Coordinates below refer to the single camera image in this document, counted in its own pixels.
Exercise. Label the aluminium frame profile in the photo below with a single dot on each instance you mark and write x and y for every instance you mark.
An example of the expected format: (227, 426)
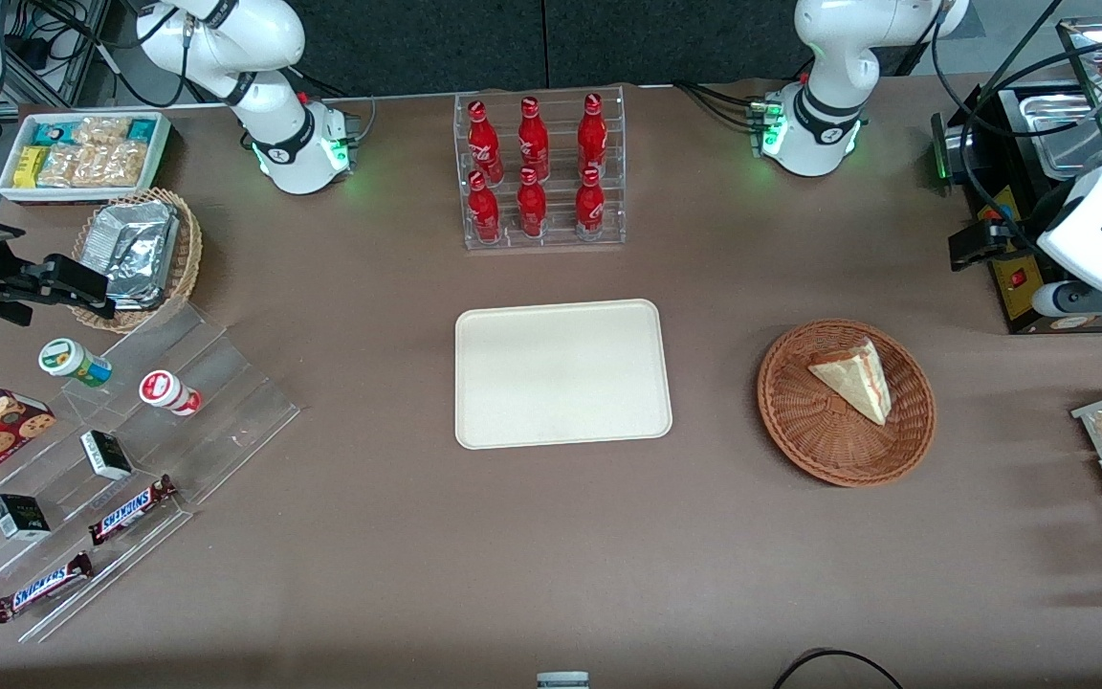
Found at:
(73, 48)

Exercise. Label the steel warmer pan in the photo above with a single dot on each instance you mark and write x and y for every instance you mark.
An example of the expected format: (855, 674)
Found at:
(1058, 124)

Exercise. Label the green lid yogurt cup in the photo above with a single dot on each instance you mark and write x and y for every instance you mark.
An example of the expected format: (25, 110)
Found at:
(68, 360)

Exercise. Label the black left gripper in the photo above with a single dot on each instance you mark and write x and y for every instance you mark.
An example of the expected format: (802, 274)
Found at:
(1021, 233)

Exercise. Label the red cola bottle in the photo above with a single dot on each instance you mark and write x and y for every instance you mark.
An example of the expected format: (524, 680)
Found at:
(532, 206)
(484, 144)
(589, 206)
(533, 139)
(592, 134)
(484, 211)

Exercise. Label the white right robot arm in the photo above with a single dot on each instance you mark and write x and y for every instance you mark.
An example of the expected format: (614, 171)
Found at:
(245, 48)

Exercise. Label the red lid yogurt cup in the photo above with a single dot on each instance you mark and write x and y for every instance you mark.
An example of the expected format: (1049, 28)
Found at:
(164, 390)

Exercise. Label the yellow snack packet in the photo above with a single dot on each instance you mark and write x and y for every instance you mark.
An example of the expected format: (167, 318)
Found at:
(30, 166)

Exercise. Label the teal snack packet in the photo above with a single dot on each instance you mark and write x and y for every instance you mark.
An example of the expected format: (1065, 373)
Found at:
(141, 130)
(55, 131)

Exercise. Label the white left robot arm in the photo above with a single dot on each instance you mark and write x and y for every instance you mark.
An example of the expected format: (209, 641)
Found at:
(819, 57)

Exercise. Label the clear cracker bag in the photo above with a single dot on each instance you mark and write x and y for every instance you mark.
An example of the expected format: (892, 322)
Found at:
(119, 165)
(63, 166)
(101, 131)

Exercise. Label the red emergency stop button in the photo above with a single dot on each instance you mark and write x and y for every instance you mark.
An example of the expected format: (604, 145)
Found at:
(993, 218)

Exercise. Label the clear acrylic bottle rack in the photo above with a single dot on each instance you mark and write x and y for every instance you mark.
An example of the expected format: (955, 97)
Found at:
(559, 206)

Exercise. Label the silver foil package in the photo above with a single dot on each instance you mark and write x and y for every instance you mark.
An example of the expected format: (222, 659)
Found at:
(130, 239)
(144, 290)

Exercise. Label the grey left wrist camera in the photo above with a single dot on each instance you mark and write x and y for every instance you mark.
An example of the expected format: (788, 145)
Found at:
(1077, 299)

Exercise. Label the black food warmer machine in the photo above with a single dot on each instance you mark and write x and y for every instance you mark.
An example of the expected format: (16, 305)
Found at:
(1015, 297)

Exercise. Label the small black box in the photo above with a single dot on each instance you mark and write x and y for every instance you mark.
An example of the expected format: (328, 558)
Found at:
(20, 517)
(106, 455)

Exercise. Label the small grey device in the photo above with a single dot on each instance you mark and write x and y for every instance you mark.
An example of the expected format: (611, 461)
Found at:
(562, 680)

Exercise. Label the white rectangular snack bin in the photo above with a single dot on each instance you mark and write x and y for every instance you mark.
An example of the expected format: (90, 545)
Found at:
(161, 144)

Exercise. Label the clear acrylic stepped stand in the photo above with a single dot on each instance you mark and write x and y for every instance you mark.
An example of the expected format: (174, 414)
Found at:
(226, 402)

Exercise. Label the large brown wicker basket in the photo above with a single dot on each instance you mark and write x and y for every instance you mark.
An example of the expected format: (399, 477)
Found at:
(800, 421)

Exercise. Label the small tan wicker basket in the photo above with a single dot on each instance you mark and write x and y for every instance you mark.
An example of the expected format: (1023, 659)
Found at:
(187, 258)

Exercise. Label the snickers chocolate bar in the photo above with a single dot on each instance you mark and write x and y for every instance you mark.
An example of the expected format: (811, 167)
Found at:
(42, 588)
(130, 509)

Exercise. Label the cream plastic tray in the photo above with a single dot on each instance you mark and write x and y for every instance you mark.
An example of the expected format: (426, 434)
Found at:
(561, 373)

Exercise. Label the triangular sandwich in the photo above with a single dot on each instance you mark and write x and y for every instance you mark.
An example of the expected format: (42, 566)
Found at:
(854, 378)

